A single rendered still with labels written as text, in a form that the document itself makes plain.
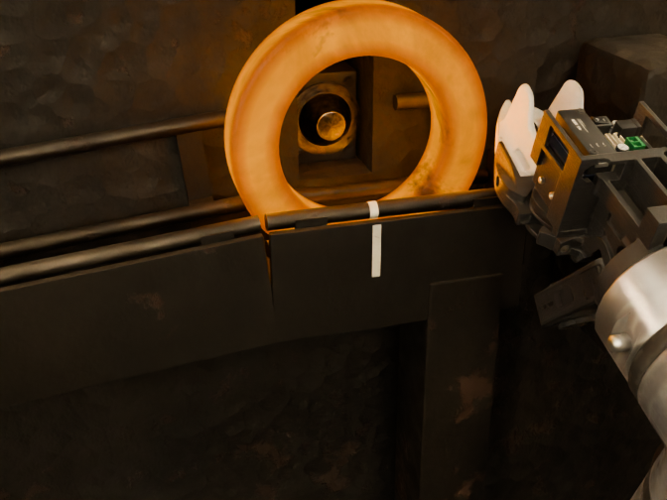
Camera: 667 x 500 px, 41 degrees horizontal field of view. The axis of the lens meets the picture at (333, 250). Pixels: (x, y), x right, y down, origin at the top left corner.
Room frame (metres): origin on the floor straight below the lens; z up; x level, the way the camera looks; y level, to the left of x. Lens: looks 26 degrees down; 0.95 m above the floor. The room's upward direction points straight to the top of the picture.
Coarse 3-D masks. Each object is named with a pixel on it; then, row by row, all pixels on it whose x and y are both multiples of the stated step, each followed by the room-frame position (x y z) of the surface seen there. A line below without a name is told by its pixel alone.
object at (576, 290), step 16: (576, 272) 0.50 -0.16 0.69; (592, 272) 0.49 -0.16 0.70; (560, 288) 0.52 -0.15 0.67; (576, 288) 0.50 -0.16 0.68; (592, 288) 0.48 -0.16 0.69; (544, 304) 0.54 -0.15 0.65; (560, 304) 0.52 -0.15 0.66; (576, 304) 0.50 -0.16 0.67; (592, 304) 0.48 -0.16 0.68; (544, 320) 0.54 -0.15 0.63; (560, 320) 0.53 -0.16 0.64; (576, 320) 0.53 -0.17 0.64; (592, 320) 0.53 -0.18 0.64
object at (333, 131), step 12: (324, 96) 0.68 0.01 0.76; (336, 96) 0.68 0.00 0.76; (312, 108) 0.67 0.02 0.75; (324, 108) 0.67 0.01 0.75; (336, 108) 0.67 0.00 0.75; (348, 108) 0.68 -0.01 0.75; (300, 120) 0.68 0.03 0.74; (312, 120) 0.67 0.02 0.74; (324, 120) 0.66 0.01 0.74; (336, 120) 0.67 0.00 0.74; (348, 120) 0.68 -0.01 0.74; (312, 132) 0.67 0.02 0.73; (324, 132) 0.66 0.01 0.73; (336, 132) 0.67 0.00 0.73; (324, 144) 0.67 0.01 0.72
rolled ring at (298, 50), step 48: (336, 0) 0.61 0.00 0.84; (288, 48) 0.57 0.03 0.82; (336, 48) 0.58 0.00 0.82; (384, 48) 0.59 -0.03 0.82; (432, 48) 0.59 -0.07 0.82; (240, 96) 0.56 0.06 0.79; (288, 96) 0.57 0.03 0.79; (432, 96) 0.61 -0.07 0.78; (480, 96) 0.61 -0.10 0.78; (240, 144) 0.56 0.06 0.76; (432, 144) 0.62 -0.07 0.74; (480, 144) 0.61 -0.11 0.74; (240, 192) 0.56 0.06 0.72; (288, 192) 0.57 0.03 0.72; (432, 192) 0.60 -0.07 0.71
